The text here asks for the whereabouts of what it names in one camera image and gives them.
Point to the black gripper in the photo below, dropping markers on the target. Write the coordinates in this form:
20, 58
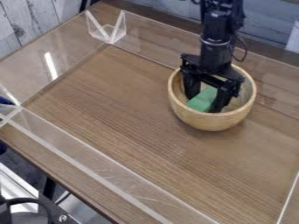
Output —
212, 63

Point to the green rectangular block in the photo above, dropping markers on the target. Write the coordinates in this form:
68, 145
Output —
202, 100

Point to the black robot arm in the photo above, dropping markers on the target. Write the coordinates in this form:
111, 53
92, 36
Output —
222, 18

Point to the light wooden bowl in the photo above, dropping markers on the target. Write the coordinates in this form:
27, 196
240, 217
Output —
212, 121

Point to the blue object at left edge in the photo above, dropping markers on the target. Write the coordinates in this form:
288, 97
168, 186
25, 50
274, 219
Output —
5, 101

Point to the black table leg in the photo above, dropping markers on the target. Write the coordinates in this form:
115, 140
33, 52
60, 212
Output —
50, 187

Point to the clear acrylic corner bracket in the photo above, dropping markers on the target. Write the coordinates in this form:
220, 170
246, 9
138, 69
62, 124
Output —
107, 33

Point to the clear acrylic barrier wall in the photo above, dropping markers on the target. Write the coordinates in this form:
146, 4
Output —
92, 122

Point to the black metal bracket with screw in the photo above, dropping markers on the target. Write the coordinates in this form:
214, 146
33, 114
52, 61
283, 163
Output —
60, 217

